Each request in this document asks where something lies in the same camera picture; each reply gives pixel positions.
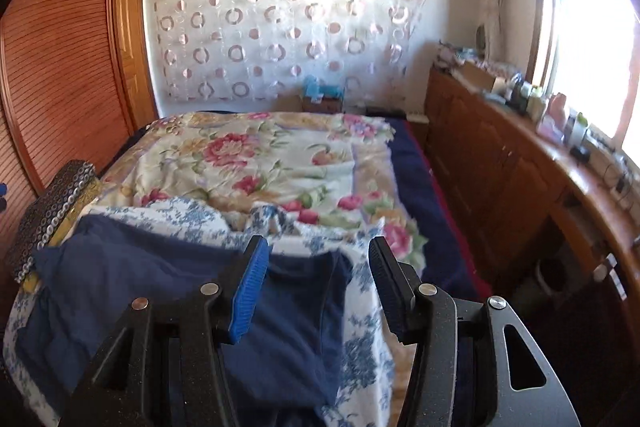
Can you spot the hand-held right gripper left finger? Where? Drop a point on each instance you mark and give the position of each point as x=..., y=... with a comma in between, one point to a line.
x=247, y=287

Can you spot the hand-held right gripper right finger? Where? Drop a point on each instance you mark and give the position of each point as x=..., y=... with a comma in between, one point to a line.
x=392, y=287

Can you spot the navy printed t-shirt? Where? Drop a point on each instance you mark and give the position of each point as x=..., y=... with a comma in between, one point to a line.
x=150, y=267

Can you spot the blue floral sheet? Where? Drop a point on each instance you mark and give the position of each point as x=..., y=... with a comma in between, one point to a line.
x=365, y=337

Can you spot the navy bed sheet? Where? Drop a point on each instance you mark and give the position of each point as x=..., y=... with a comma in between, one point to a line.
x=430, y=197

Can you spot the floral blanket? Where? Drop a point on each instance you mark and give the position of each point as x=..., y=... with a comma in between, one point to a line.
x=235, y=167

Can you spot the dark waste bin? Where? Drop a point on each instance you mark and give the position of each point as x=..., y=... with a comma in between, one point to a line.
x=552, y=277

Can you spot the long wooden cabinet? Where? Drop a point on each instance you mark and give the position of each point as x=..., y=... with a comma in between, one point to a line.
x=500, y=157

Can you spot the teal item on small box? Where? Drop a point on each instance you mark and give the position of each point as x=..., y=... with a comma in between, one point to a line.
x=320, y=94

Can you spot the cardboard box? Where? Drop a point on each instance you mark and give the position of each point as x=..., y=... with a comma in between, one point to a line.
x=480, y=77

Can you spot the pink bottle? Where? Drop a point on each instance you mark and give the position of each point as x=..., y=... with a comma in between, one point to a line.
x=552, y=117

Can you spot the sheer circle-patterned curtain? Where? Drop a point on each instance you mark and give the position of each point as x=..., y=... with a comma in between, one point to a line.
x=280, y=22

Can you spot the wooden door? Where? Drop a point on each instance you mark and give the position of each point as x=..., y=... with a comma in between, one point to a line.
x=132, y=32

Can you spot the wooden slatted wardrobe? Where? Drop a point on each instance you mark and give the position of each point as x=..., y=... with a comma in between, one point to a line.
x=60, y=72

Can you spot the wooden framed window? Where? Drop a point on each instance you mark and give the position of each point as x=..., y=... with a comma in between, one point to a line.
x=585, y=42

